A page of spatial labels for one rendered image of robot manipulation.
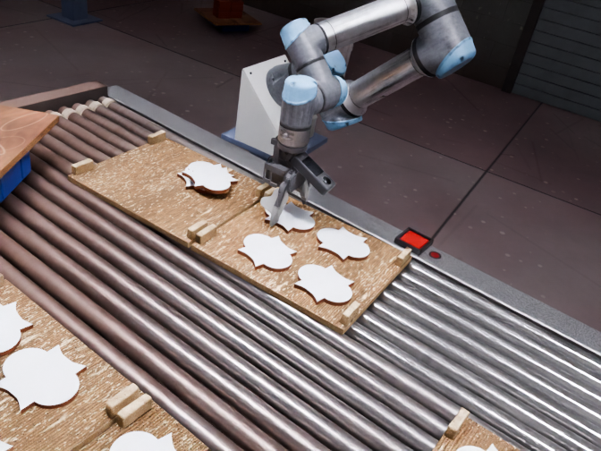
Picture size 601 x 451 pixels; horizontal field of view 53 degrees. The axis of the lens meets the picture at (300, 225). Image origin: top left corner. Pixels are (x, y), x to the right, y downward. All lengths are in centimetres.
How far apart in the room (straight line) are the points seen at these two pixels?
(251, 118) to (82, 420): 119
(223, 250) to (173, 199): 23
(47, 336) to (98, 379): 14
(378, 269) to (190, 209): 49
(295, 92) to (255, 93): 58
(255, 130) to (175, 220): 60
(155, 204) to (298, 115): 43
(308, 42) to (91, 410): 91
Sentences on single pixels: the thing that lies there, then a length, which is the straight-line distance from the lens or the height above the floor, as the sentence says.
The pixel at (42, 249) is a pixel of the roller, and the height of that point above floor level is 92.
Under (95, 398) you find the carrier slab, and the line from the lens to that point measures 108.
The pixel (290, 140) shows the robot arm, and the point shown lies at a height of 116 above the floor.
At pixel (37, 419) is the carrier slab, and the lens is 106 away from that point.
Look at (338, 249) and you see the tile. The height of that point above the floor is 95.
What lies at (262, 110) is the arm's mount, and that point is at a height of 101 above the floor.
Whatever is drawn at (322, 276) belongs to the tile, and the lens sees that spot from 133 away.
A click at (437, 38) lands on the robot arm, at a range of 163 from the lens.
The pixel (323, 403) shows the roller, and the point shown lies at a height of 91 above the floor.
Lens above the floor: 176
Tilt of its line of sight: 33 degrees down
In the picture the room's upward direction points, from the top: 11 degrees clockwise
